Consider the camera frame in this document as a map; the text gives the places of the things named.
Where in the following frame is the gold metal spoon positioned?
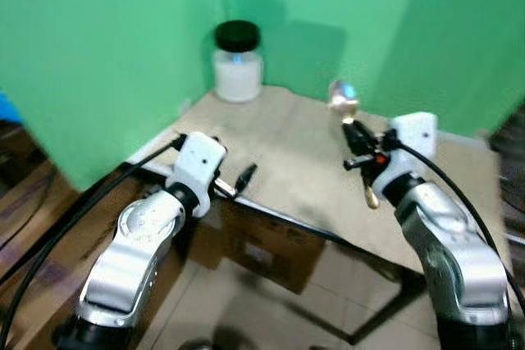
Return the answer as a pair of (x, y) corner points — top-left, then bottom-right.
(327, 80), (381, 210)

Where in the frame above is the small brown cardboard box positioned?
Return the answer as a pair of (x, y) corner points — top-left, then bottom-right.
(220, 201), (326, 295)

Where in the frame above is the white jar with black lid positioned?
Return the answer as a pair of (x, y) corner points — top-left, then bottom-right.
(212, 20), (265, 104)

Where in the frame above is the dark chair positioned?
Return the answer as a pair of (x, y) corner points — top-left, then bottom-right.
(491, 102), (525, 207)

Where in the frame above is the blue object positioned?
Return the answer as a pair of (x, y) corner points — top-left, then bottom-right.
(0, 92), (23, 126)

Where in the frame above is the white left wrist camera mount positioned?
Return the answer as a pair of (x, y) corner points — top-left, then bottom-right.
(167, 131), (228, 207)

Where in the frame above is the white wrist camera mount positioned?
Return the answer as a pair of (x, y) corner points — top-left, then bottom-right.
(167, 131), (228, 207)
(379, 112), (438, 195)

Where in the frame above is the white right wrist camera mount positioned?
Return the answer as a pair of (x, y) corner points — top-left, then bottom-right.
(379, 112), (438, 195)

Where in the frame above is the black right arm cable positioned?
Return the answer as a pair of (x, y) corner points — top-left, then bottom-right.
(392, 142), (524, 310)

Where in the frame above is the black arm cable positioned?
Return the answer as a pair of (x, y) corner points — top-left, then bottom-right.
(392, 142), (524, 310)
(0, 135), (188, 347)

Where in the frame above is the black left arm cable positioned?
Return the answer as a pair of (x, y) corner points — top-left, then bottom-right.
(0, 135), (188, 347)

